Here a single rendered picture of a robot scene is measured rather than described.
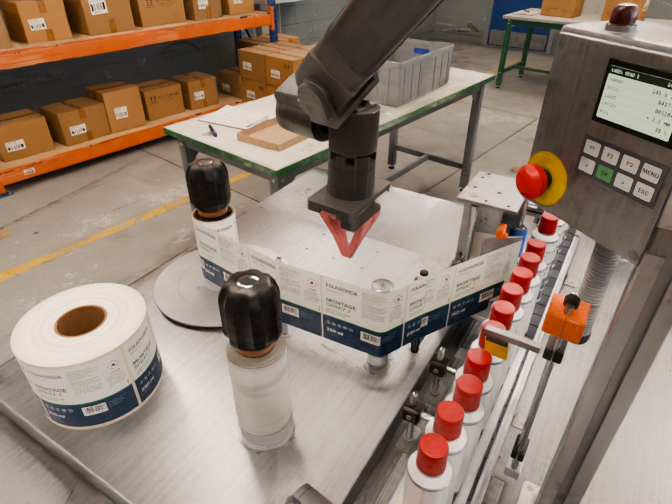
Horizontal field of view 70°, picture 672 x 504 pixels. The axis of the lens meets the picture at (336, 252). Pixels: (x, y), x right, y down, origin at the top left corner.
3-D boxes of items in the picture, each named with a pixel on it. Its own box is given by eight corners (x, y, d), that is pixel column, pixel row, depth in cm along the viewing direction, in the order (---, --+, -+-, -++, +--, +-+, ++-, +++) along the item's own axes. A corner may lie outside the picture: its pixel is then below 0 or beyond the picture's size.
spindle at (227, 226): (223, 264, 114) (204, 149, 98) (252, 275, 110) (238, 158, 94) (195, 283, 108) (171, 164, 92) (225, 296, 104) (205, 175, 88)
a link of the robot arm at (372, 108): (360, 108, 49) (391, 96, 53) (310, 94, 53) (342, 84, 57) (356, 170, 53) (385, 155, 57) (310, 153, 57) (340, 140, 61)
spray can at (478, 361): (444, 430, 78) (463, 337, 66) (477, 441, 76) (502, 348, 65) (437, 457, 74) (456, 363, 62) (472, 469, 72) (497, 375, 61)
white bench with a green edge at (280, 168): (389, 163, 386) (396, 57, 342) (475, 190, 346) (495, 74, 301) (191, 268, 265) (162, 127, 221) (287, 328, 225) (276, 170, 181)
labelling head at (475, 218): (459, 272, 113) (477, 171, 99) (515, 290, 107) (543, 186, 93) (437, 305, 103) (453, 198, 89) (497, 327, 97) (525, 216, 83)
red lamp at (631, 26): (618, 27, 46) (626, -1, 44) (642, 31, 44) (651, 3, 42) (597, 28, 45) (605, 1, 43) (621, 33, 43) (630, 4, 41)
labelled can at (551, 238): (518, 287, 109) (540, 207, 97) (542, 294, 107) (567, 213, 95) (512, 299, 105) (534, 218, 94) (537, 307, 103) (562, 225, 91)
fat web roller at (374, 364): (372, 352, 92) (376, 273, 82) (393, 361, 90) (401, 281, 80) (360, 367, 89) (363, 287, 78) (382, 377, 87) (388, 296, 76)
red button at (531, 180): (536, 156, 53) (514, 160, 52) (562, 169, 50) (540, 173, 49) (528, 187, 55) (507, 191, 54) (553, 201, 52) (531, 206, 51)
